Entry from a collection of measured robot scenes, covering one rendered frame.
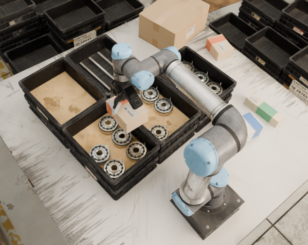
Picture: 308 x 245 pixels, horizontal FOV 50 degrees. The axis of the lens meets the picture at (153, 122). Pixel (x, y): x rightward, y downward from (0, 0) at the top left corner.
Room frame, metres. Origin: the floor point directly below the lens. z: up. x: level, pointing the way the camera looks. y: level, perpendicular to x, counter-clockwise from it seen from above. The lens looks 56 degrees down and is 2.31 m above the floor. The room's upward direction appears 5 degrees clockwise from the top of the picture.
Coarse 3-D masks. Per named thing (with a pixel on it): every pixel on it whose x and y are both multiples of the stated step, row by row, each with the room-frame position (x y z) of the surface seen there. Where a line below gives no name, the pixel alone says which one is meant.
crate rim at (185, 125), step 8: (160, 80) 1.23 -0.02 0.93; (112, 96) 1.09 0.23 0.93; (192, 104) 1.08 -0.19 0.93; (200, 112) 1.03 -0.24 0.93; (192, 120) 0.98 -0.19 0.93; (144, 128) 0.90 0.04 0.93; (184, 128) 0.94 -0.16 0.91; (152, 136) 0.86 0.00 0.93; (168, 136) 0.87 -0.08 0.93; (160, 144) 0.82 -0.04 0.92
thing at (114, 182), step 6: (102, 102) 1.04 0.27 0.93; (84, 114) 0.96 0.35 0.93; (78, 120) 0.92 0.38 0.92; (66, 126) 0.87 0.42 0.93; (66, 132) 0.84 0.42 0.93; (144, 132) 0.88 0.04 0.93; (72, 138) 0.81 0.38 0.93; (150, 138) 0.85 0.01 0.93; (78, 144) 0.78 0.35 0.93; (156, 144) 0.82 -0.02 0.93; (84, 150) 0.75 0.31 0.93; (156, 150) 0.79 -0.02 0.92; (90, 156) 0.72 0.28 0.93; (144, 156) 0.75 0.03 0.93; (150, 156) 0.76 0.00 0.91; (96, 162) 0.69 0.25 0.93; (138, 162) 0.71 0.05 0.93; (96, 168) 0.68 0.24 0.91; (102, 168) 0.67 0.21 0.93; (132, 168) 0.68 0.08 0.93; (102, 174) 0.65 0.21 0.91; (126, 174) 0.65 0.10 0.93; (108, 180) 0.62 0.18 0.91; (114, 180) 0.61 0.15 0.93; (120, 180) 0.62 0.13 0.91
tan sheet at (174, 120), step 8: (160, 96) 1.20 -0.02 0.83; (144, 104) 1.13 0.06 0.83; (152, 104) 1.13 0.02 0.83; (152, 112) 1.08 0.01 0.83; (176, 112) 1.09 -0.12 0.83; (152, 120) 1.03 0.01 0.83; (160, 120) 1.03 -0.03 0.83; (168, 120) 1.04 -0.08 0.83; (176, 120) 1.04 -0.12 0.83; (184, 120) 1.04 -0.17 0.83; (168, 128) 0.98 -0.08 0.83; (176, 128) 0.99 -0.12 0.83
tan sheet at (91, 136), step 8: (96, 120) 0.99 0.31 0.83; (88, 128) 0.94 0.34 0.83; (96, 128) 0.94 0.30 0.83; (80, 136) 0.89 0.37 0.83; (88, 136) 0.89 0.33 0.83; (96, 136) 0.89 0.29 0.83; (104, 136) 0.90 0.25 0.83; (80, 144) 0.84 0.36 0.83; (88, 144) 0.84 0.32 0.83; (96, 144) 0.85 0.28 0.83; (104, 144) 0.85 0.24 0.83; (112, 144) 0.85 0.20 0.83; (88, 152) 0.80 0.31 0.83; (112, 152) 0.81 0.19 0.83; (120, 152) 0.81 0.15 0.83; (136, 152) 0.82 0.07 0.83; (128, 160) 0.77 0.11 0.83; (128, 168) 0.73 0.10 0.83
